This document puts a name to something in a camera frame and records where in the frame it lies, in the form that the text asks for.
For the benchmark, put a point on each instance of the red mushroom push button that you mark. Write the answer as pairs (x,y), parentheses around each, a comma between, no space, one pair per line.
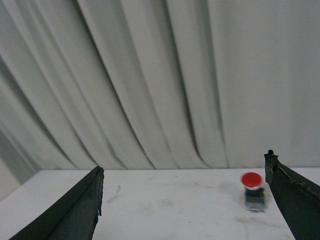
(254,193)

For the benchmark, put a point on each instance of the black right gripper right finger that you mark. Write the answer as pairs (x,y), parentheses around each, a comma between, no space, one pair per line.
(297,198)

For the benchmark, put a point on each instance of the white pleated curtain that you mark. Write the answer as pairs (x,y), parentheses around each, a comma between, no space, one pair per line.
(157,84)

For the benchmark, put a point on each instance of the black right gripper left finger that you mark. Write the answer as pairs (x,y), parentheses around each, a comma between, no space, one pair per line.
(72,217)

